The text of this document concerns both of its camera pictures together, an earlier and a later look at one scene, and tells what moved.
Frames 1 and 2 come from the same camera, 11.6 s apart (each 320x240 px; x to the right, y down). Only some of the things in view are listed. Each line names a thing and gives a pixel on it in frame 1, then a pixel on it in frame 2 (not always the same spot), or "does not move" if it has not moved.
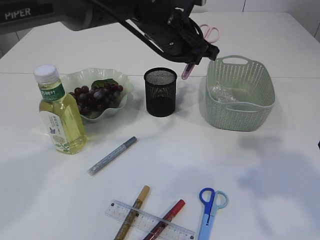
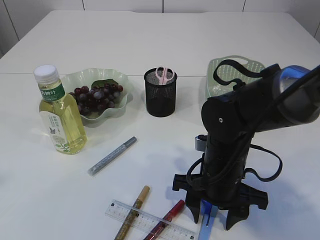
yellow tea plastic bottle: x=59 y=112 does not move
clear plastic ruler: x=148 y=222 does not move
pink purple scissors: x=211 y=35 to x=164 y=74
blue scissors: x=212 y=200 does not move
